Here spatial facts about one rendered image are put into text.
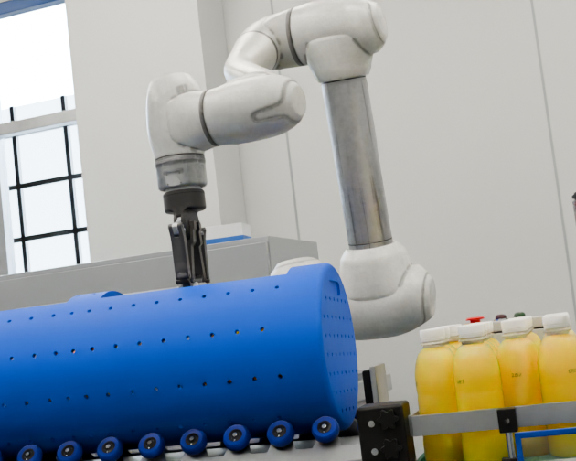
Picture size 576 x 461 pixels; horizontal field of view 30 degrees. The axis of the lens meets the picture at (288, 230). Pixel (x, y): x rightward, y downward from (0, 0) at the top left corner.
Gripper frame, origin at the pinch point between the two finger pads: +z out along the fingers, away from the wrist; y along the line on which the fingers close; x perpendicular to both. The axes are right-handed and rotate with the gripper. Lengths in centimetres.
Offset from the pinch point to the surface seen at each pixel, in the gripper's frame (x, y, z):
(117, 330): -9.7, 12.9, 3.4
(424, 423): 41, 21, 23
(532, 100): 60, -273, -78
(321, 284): 25.2, 9.1, 0.1
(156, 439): -5.7, 10.7, 22.1
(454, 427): 45, 21, 24
